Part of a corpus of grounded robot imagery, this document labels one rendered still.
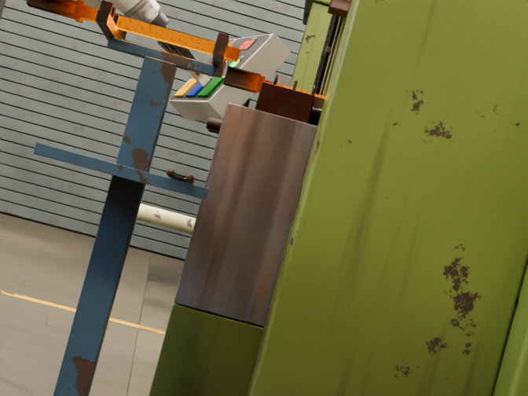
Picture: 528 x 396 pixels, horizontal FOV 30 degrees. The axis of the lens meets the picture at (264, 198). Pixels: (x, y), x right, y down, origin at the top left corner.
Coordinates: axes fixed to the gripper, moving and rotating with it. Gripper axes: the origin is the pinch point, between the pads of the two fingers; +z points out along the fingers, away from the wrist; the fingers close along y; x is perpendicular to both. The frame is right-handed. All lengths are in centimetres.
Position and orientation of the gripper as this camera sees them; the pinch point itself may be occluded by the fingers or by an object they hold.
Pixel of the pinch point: (198, 74)
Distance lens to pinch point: 278.5
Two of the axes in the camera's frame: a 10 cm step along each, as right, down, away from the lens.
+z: 6.3, 6.9, 3.5
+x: 6.6, -7.1, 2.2
